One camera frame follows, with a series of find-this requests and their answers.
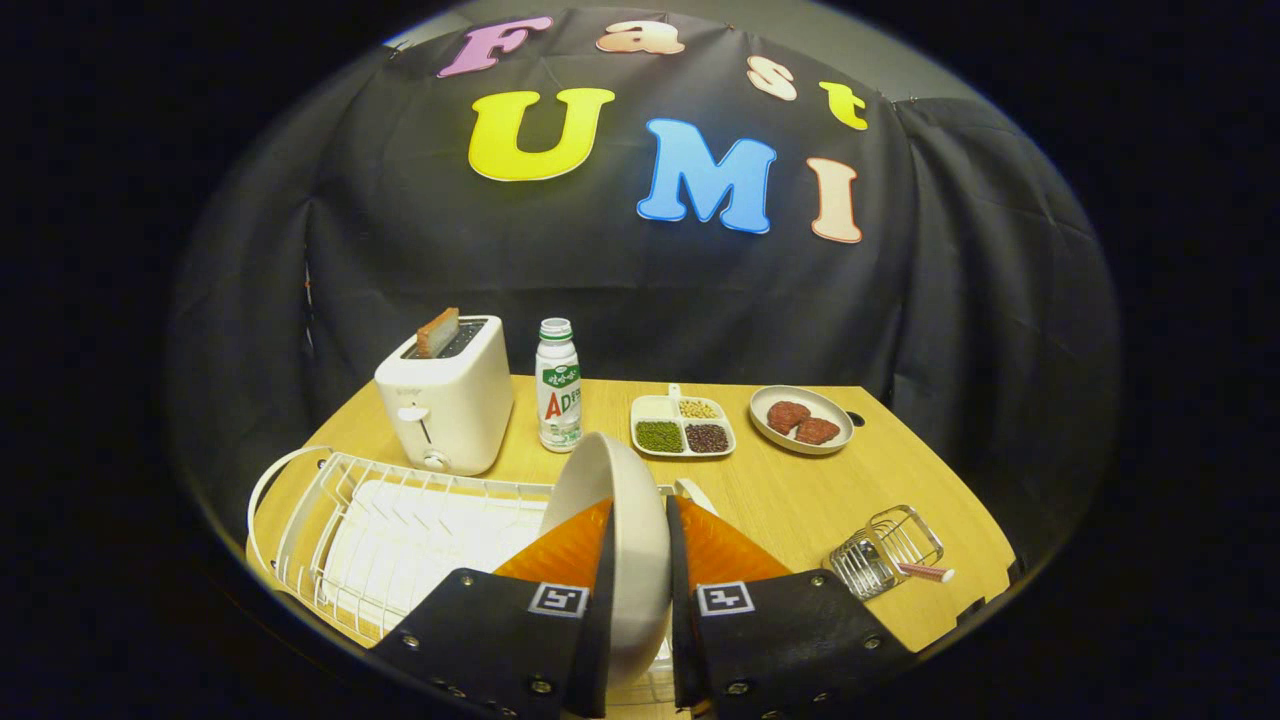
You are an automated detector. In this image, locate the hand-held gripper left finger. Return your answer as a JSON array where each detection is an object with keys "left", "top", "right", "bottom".
[{"left": 395, "top": 497, "right": 616, "bottom": 720}]

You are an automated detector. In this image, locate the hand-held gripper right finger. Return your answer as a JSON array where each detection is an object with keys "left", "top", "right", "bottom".
[{"left": 667, "top": 495, "right": 916, "bottom": 720}]

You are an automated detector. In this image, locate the metal wire basket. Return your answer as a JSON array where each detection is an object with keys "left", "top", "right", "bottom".
[{"left": 828, "top": 505, "right": 946, "bottom": 601}]

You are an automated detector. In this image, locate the white wire dish rack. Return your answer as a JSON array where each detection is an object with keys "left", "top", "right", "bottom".
[{"left": 247, "top": 445, "right": 719, "bottom": 701}]

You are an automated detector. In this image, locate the beige plate with meat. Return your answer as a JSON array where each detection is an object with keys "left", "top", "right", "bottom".
[{"left": 748, "top": 385, "right": 856, "bottom": 457}]

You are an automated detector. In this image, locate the white divided dish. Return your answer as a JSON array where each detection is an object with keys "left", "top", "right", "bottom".
[{"left": 630, "top": 384, "right": 738, "bottom": 460}]

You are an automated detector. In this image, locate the white toaster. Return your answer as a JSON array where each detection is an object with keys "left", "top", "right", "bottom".
[{"left": 374, "top": 316, "right": 515, "bottom": 477}]

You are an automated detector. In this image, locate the white bottle with green label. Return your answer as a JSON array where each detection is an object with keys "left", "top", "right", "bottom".
[{"left": 535, "top": 318, "right": 584, "bottom": 454}]

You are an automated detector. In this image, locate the brown toast slice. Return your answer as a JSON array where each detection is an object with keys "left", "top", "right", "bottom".
[{"left": 416, "top": 307, "right": 462, "bottom": 359}]

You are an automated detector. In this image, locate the black backdrop cloth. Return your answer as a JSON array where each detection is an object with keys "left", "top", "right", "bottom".
[{"left": 165, "top": 8, "right": 1121, "bottom": 561}]

